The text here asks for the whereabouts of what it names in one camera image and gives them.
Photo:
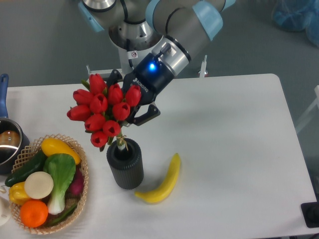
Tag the white frame at right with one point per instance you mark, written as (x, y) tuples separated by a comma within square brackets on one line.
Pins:
[(309, 113)]

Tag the white round onion slice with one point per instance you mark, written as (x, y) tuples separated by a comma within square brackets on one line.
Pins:
[(38, 185)]

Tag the yellow squash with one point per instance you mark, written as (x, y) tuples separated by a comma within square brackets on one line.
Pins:
[(51, 146)]

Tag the yellow plastic banana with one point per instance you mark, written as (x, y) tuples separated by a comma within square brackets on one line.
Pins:
[(166, 187)]

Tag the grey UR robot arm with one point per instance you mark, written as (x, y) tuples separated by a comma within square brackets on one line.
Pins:
[(156, 40)]

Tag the blue-handled saucepan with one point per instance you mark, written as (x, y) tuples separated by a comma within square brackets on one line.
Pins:
[(12, 138)]

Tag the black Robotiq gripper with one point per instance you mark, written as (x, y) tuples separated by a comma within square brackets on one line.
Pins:
[(141, 87)]

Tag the woven wicker basket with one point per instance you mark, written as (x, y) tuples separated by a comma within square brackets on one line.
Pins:
[(71, 201)]

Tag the blue plastic bag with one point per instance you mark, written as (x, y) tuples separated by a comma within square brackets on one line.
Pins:
[(297, 16)]

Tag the dark green cucumber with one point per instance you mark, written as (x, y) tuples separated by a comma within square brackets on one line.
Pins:
[(33, 165)]

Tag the green chili pepper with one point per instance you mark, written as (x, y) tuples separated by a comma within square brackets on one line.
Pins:
[(62, 217)]

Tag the green bok choy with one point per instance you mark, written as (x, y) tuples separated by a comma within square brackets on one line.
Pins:
[(61, 167)]

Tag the orange fruit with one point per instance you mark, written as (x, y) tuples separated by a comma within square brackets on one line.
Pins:
[(33, 213)]

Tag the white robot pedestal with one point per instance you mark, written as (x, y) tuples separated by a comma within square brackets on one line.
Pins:
[(128, 60)]

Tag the dark grey ribbed vase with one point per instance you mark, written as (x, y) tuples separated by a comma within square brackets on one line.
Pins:
[(126, 164)]

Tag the yellow bell pepper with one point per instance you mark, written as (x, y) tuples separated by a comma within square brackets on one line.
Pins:
[(17, 194)]

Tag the red tulip bouquet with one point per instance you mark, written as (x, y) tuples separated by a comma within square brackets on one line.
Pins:
[(103, 108)]

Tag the purple sweet potato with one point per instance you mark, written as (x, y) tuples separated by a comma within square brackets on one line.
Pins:
[(77, 185)]

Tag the black device at table edge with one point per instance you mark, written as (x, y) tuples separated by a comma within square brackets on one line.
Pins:
[(311, 214)]

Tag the white ceramic object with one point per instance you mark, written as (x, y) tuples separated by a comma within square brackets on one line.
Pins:
[(5, 213)]

